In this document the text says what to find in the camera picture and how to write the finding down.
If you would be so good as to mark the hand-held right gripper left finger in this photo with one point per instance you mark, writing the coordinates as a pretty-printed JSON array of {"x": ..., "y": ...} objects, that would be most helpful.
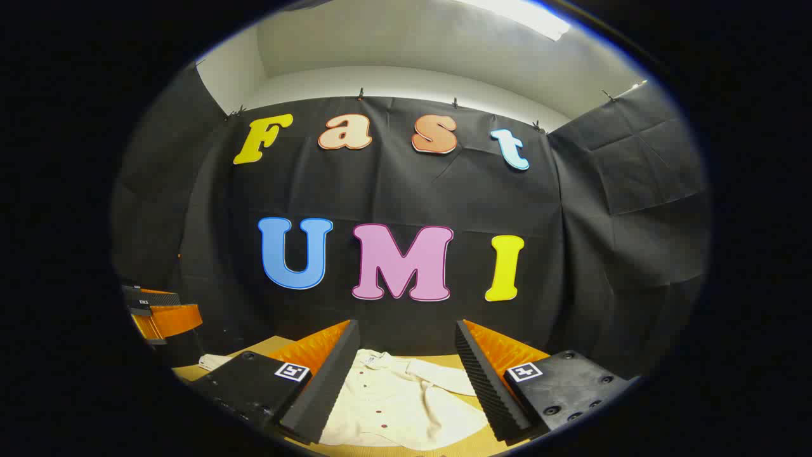
[{"x": 330, "y": 374}]

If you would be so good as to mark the cream button shirt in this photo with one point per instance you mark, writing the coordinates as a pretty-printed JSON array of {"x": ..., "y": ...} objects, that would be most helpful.
[{"x": 393, "y": 400}]

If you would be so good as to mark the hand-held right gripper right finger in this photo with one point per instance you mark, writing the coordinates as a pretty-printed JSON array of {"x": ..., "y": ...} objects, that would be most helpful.
[{"x": 485, "y": 381}]

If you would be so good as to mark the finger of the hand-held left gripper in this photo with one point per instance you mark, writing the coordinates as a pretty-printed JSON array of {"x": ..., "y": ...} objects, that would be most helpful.
[
  {"x": 149, "y": 297},
  {"x": 177, "y": 319}
]

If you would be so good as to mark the black backdrop cloth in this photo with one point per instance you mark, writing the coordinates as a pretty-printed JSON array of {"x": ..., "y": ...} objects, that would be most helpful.
[{"x": 412, "y": 184}]

